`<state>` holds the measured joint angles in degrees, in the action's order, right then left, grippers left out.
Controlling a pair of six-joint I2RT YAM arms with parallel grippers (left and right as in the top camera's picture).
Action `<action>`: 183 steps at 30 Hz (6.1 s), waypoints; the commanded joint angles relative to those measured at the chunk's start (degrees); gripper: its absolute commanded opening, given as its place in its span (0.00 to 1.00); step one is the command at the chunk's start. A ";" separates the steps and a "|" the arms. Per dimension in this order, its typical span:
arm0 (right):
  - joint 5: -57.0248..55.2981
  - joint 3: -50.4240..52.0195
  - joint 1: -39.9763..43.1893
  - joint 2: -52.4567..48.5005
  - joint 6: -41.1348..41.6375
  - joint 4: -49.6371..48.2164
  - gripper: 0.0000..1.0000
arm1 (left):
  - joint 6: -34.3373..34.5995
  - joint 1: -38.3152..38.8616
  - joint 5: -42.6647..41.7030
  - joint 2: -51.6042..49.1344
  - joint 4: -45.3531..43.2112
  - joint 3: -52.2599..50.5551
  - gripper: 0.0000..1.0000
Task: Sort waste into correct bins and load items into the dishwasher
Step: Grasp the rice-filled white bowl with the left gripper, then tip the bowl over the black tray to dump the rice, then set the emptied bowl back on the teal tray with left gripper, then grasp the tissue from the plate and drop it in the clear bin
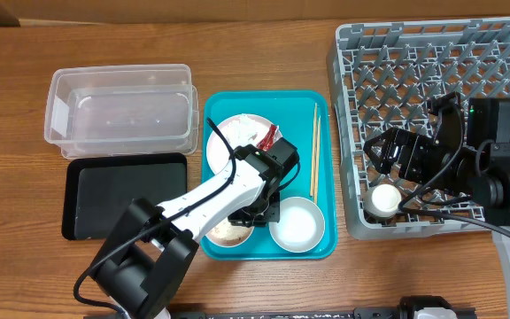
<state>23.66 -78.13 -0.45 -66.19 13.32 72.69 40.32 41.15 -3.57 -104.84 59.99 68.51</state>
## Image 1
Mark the grey dishwasher rack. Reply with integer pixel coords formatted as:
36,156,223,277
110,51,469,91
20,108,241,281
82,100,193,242
327,17,510,240

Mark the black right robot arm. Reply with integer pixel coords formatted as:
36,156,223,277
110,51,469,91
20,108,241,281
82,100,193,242
363,93,510,317

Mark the pink round plate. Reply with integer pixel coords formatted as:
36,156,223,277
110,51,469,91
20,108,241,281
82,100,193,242
205,113,282,174

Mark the teal plastic serving tray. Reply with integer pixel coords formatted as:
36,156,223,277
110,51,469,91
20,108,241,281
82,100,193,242
201,90,337,261

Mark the red snack wrapper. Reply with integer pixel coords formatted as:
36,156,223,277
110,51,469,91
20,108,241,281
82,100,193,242
257,124,278,152

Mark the pile of rice grains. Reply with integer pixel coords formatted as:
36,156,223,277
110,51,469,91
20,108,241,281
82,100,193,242
210,221,251,245

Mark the wooden chopstick left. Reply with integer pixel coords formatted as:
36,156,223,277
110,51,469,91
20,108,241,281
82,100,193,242
310,103,318,197

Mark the clear plastic waste bin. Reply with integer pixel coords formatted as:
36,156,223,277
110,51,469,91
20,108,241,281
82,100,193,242
43,64,199,160

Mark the wooden chopstick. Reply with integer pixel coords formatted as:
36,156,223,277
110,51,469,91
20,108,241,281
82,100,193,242
313,118,321,205
310,103,318,197

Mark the white cup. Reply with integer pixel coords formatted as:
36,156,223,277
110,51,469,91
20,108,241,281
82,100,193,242
363,184,402,220

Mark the black rectangular tray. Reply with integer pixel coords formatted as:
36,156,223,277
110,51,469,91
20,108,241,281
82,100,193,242
61,153,188,240

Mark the pink bowl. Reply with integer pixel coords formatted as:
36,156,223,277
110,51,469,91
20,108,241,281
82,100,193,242
205,219,256,248

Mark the wooden chopstick right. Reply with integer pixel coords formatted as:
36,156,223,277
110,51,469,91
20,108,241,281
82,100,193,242
313,118,321,205

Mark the grey bowl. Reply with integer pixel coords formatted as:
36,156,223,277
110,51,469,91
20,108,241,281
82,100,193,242
269,197,326,253

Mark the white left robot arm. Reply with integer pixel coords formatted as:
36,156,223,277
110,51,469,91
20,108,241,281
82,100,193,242
84,138,299,318

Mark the black rail at table edge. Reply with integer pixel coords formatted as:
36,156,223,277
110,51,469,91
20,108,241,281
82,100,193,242
171,295,477,319

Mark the white tissue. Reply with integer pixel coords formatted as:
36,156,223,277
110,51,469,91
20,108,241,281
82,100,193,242
225,115,267,148

